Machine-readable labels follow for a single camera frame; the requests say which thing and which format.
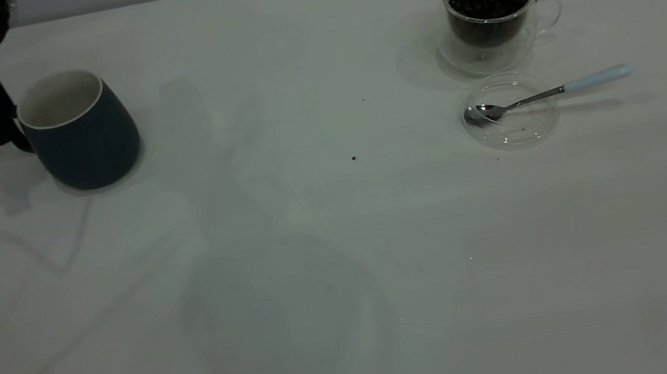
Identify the dark grey ceramic mug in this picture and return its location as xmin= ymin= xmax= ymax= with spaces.
xmin=9 ymin=61 xmax=148 ymax=201

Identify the clear double-wall glass cup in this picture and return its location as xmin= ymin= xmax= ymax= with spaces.
xmin=428 ymin=0 xmax=571 ymax=85

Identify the metal spoon with white handle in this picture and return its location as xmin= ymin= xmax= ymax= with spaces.
xmin=459 ymin=62 xmax=639 ymax=129

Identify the clear round glass lid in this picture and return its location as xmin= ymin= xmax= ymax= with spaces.
xmin=455 ymin=66 xmax=565 ymax=157

